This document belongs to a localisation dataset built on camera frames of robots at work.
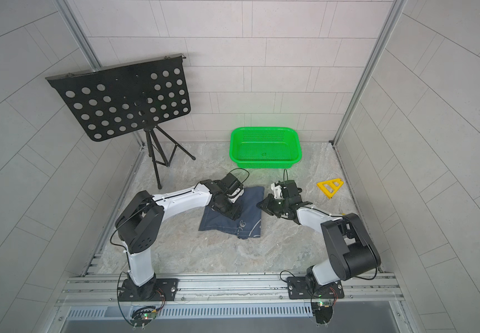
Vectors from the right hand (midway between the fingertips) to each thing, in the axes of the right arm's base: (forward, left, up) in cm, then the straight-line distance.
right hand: (258, 204), depth 88 cm
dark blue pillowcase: (-8, +4, 0) cm, 9 cm away
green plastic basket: (+36, -7, -2) cm, 36 cm away
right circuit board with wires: (-37, -18, -5) cm, 42 cm away
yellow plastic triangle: (+10, -36, -5) cm, 37 cm away
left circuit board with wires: (-35, +39, -1) cm, 53 cm away
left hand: (-1, +8, -4) cm, 9 cm away
